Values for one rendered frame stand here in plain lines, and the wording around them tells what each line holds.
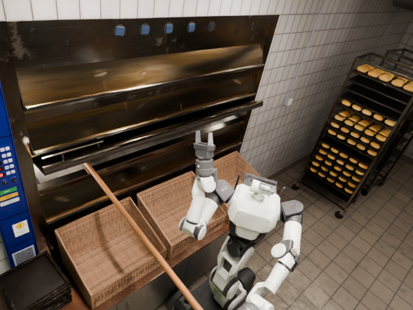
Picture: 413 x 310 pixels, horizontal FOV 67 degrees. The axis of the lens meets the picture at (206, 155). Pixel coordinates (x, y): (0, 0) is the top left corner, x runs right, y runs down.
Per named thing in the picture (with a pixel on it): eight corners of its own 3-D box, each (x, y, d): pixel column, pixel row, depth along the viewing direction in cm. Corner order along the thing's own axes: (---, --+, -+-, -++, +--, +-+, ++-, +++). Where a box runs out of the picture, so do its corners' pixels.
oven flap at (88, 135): (32, 154, 161) (22, 116, 154) (251, 94, 272) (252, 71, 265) (34, 156, 158) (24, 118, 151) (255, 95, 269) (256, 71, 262)
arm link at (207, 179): (193, 165, 158) (193, 187, 161) (201, 171, 148) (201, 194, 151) (213, 163, 162) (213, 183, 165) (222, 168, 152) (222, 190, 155)
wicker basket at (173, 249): (133, 218, 250) (134, 192, 234) (187, 192, 284) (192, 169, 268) (169, 261, 224) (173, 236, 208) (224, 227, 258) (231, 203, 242)
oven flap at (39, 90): (24, 110, 146) (12, 66, 139) (259, 66, 257) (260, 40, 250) (26, 111, 143) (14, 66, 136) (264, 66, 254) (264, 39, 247)
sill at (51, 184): (35, 190, 182) (34, 184, 179) (238, 120, 294) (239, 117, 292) (39, 196, 179) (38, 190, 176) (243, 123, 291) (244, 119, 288)
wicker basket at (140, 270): (56, 256, 212) (51, 229, 196) (128, 219, 247) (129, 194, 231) (91, 312, 186) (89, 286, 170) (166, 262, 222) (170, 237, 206)
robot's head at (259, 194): (249, 189, 173) (254, 176, 168) (267, 194, 172) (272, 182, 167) (247, 196, 168) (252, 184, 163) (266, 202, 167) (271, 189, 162)
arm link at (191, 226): (187, 198, 157) (176, 233, 159) (204, 206, 153) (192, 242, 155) (197, 196, 167) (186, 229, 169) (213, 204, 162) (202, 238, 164)
